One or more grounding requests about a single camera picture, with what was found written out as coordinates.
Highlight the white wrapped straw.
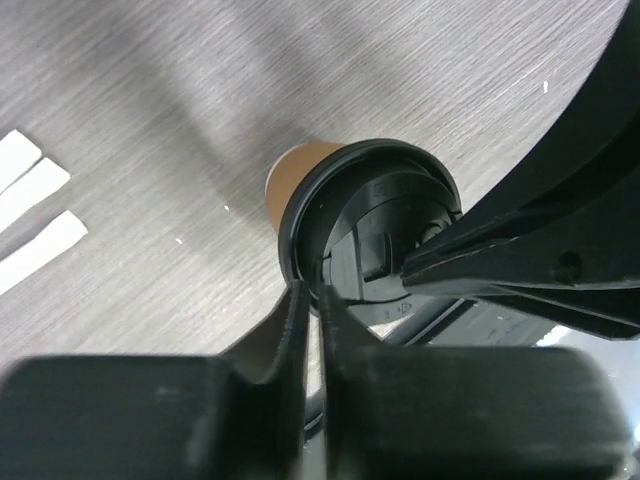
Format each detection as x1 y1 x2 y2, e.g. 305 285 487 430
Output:
0 130 42 192
1 211 88 294
1 158 71 231

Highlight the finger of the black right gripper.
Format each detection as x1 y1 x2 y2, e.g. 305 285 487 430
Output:
401 210 639 340
402 1 639 280

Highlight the brown paper coffee cup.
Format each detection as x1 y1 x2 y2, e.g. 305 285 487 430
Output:
264 142 344 232

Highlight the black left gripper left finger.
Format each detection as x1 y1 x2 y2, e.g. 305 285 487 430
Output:
1 282 310 479

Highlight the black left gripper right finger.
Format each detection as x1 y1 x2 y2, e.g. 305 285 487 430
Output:
319 287 630 479

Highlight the black plastic cup lid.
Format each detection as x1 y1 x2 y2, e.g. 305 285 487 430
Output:
276 139 461 325

